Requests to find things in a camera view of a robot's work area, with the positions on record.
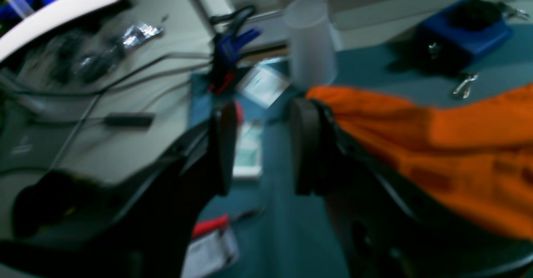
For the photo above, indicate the white roll with booklet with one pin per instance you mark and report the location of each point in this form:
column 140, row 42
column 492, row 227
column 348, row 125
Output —
column 248, row 164

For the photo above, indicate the packaged tool set blister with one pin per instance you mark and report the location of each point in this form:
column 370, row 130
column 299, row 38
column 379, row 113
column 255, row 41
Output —
column 210, row 254

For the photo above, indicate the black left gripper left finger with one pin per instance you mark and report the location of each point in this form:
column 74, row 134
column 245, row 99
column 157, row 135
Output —
column 69, row 226

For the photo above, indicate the teal table cloth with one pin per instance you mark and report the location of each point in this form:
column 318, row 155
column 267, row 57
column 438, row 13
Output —
column 293, row 237

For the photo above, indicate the translucent plastic cup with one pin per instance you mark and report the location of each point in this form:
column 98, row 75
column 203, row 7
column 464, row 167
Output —
column 312, row 55

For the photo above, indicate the white card packet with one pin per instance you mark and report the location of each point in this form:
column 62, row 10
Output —
column 263, row 85

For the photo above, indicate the blue tape measure box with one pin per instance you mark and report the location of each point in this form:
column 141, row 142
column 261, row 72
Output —
column 460, row 35

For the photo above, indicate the red handled screwdriver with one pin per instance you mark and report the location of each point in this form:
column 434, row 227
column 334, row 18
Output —
column 222, row 222

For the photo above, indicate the metal carabiner keys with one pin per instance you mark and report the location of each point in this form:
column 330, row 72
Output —
column 508, row 11

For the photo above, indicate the orange t-shirt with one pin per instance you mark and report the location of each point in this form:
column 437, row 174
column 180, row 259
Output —
column 476, row 160

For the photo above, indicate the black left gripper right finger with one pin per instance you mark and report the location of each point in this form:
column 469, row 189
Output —
column 387, row 226

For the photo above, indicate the silver carabiner clip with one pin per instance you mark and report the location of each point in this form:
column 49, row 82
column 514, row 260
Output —
column 463, row 90

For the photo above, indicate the blue clamp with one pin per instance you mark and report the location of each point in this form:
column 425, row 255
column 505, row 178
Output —
column 227, row 46

